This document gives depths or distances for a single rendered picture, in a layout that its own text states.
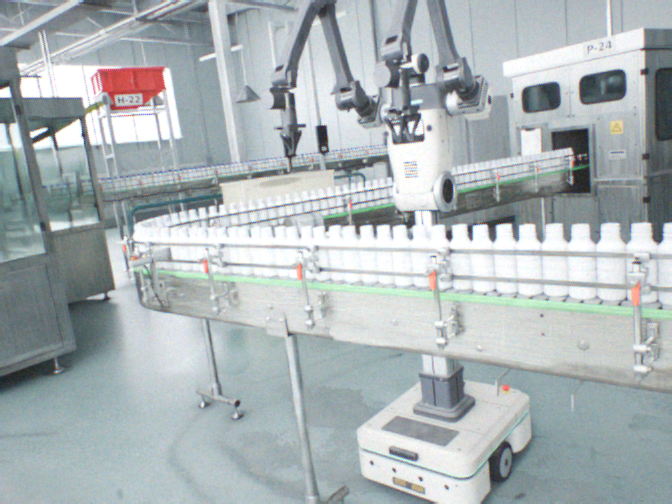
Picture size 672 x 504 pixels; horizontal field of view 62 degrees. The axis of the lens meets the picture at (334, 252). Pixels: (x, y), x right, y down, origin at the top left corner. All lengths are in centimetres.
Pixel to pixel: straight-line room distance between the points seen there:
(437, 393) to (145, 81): 676
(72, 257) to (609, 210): 538
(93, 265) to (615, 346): 607
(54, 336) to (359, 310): 330
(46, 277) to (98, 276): 235
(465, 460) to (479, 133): 658
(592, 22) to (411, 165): 1184
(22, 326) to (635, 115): 481
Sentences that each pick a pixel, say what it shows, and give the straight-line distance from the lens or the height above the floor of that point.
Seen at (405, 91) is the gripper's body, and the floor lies 153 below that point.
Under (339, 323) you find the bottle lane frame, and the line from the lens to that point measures 170.
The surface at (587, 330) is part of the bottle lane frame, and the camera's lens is 136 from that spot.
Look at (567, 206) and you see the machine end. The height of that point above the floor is 65.
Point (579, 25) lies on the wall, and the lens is 1392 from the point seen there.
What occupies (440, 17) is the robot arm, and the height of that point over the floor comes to 178.
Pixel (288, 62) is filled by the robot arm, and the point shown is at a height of 170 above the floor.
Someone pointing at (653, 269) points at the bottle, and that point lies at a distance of 133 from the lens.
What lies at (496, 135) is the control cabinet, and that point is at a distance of 861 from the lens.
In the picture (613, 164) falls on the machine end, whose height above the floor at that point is 101.
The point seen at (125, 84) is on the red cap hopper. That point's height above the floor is 259.
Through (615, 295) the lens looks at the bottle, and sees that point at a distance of 135.
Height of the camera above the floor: 139
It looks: 10 degrees down
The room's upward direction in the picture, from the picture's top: 7 degrees counter-clockwise
